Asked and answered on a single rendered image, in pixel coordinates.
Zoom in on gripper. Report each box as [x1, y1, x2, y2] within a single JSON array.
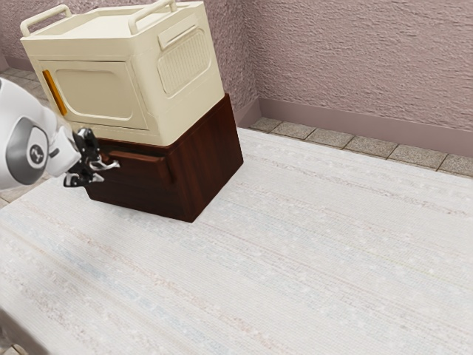
[[62, 127, 121, 188]]

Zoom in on cream box with lid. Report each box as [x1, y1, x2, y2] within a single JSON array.
[[20, 0, 225, 146]]

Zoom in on dark wooden cabinet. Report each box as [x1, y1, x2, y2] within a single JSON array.
[[84, 92, 245, 224]]

